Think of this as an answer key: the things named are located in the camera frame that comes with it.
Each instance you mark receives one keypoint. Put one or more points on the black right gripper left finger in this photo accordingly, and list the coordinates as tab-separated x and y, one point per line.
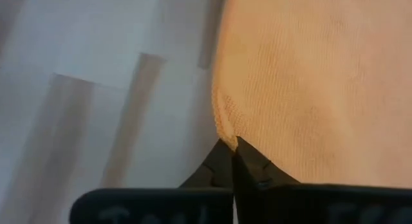
161	208

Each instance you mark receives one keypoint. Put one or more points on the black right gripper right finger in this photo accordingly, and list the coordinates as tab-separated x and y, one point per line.
322	204

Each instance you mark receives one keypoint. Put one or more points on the orange microfiber towel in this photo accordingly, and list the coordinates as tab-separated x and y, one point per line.
305	89

